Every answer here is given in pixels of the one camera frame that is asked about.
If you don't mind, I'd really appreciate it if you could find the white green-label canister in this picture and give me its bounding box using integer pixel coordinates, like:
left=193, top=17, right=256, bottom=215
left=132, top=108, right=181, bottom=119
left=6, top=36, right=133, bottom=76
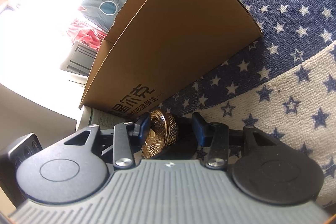
left=76, top=106, right=126, bottom=131

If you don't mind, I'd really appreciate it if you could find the red hanging cloth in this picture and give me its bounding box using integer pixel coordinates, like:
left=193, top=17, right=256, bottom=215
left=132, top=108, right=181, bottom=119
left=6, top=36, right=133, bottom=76
left=67, top=20, right=107, bottom=51

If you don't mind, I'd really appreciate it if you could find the gold-lidded black jar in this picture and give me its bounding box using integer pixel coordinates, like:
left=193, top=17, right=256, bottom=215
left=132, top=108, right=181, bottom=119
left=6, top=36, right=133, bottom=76
left=141, top=110, right=198, bottom=160

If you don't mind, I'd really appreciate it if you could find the star-patterned sofa cover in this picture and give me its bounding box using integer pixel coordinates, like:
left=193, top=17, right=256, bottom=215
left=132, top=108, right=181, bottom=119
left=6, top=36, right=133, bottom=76
left=159, top=0, right=335, bottom=206

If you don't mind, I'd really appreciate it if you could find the brown cardboard box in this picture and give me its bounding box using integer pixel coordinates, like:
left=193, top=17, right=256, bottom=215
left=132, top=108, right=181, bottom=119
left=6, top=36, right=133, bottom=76
left=80, top=0, right=262, bottom=118

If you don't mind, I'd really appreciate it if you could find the dark grey panel heater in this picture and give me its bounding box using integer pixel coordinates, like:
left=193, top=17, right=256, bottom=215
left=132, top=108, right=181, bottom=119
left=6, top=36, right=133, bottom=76
left=60, top=42, right=97, bottom=77

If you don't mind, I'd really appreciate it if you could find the black speaker box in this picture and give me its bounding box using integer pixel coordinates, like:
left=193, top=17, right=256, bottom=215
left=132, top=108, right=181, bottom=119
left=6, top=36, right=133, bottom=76
left=0, top=133, right=42, bottom=207

